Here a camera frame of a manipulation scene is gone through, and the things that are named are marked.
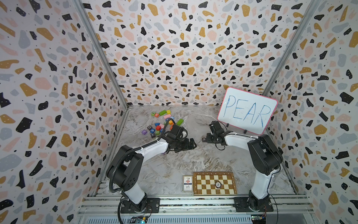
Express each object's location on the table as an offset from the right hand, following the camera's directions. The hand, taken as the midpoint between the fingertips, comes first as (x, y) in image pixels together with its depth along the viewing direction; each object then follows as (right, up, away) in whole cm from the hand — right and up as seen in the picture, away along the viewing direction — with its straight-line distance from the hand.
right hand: (209, 137), depth 100 cm
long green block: (-22, +11, +10) cm, 26 cm away
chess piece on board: (+2, -23, -22) cm, 32 cm away
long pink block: (-32, +16, +15) cm, 39 cm away
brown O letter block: (-45, +7, +6) cm, 46 cm away
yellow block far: (-31, +19, +17) cm, 41 cm away
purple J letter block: (-48, +4, +3) cm, 48 cm away
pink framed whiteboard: (+27, +19, 0) cm, 33 cm away
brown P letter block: (-4, -1, 0) cm, 4 cm away
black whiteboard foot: (+28, +5, +4) cm, 28 cm away
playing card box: (-16, -24, -20) cm, 35 cm away
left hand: (-12, -4, -12) cm, 17 cm away
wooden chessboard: (-6, -23, -20) cm, 32 cm away
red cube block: (-38, +7, +5) cm, 39 cm away
